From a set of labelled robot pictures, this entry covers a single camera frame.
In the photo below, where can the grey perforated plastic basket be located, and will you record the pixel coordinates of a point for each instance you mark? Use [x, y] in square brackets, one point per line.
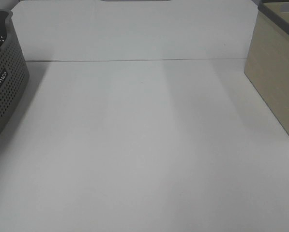
[14, 74]

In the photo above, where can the beige fabric storage box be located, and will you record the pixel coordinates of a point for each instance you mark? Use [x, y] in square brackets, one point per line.
[267, 63]

